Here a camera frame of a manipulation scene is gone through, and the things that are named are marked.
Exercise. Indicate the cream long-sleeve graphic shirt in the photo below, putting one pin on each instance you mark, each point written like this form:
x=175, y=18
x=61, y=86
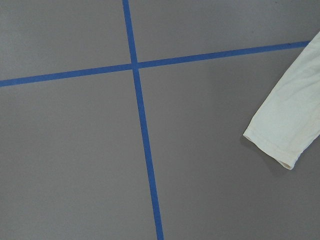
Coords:
x=288, y=120

